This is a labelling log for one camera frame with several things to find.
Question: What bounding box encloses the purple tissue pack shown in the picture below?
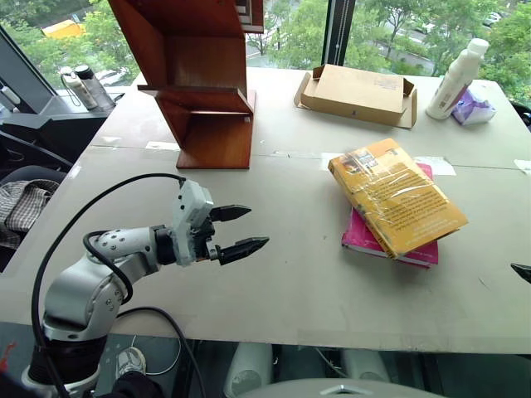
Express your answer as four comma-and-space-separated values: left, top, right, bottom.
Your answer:
451, 85, 497, 126

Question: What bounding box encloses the dark grey slanted panel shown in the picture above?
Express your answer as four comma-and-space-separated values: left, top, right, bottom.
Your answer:
0, 24, 57, 115

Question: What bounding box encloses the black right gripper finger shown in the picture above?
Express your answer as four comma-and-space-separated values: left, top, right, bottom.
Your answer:
510, 262, 531, 285

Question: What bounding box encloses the white sneaker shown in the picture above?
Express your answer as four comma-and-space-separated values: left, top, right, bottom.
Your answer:
114, 347, 148, 380

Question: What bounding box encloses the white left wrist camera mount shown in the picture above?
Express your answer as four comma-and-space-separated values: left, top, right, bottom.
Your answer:
171, 179, 216, 267

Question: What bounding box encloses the clear bottle with black cap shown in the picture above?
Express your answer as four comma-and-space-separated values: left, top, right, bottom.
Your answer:
74, 65, 115, 111

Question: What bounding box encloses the white paper label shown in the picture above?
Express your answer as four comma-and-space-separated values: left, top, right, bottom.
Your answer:
412, 156, 457, 176

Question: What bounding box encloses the black window post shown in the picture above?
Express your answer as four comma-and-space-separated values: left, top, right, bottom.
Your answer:
322, 0, 357, 71

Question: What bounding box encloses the white plastic bottle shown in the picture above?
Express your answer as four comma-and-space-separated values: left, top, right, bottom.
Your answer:
425, 37, 490, 121

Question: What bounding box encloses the plaid cloth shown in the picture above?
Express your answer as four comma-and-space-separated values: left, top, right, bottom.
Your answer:
0, 178, 61, 250

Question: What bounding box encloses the pink book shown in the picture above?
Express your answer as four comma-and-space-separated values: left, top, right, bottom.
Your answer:
341, 162, 440, 269

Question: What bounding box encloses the small white bottle with strap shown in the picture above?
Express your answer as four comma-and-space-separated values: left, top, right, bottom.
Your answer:
60, 72, 90, 108

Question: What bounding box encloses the dark trouser leg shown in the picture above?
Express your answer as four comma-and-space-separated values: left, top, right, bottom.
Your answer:
98, 371, 163, 398

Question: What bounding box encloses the yellow book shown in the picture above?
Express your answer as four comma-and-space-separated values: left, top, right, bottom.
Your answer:
328, 138, 470, 261

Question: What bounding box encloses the yellow vehicle outside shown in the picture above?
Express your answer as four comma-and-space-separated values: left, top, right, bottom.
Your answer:
40, 21, 86, 41

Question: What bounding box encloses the white rounded shape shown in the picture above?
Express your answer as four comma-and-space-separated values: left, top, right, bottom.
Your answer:
342, 349, 392, 385
223, 342, 275, 397

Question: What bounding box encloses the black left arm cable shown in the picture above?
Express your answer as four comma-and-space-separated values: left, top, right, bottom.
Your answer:
30, 172, 207, 398

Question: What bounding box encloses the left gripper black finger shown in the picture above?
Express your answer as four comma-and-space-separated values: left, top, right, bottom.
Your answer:
210, 204, 253, 224
216, 236, 271, 267

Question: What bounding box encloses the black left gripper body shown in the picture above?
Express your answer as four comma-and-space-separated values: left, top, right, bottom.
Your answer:
191, 215, 222, 262

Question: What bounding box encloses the thin white floor cable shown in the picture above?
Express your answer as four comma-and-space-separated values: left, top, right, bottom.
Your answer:
130, 333, 184, 376

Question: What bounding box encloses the wooden book stand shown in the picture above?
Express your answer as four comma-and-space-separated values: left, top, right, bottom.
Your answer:
107, 0, 266, 170

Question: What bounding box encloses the open cardboard box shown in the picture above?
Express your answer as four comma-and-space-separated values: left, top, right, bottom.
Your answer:
293, 63, 418, 129

